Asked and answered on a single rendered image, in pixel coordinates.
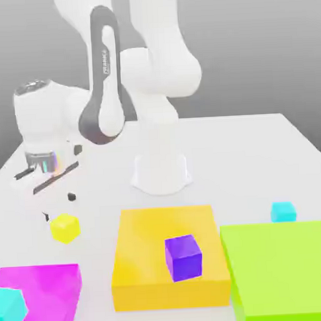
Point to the small yellow cube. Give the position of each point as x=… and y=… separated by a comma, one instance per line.
x=65, y=228

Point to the large orange box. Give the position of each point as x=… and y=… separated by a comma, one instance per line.
x=144, y=251

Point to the small purple cube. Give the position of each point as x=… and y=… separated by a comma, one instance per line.
x=184, y=258

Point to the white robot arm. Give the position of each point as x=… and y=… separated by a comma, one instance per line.
x=157, y=97

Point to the large green box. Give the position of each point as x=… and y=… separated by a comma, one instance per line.
x=283, y=270

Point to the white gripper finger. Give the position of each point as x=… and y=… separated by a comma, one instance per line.
x=71, y=197
x=46, y=216

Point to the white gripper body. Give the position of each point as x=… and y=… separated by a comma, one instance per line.
x=55, y=179

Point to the small cyan cube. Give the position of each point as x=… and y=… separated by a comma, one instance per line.
x=283, y=212
x=10, y=311

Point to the large magenta box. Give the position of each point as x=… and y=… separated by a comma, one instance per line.
x=50, y=288

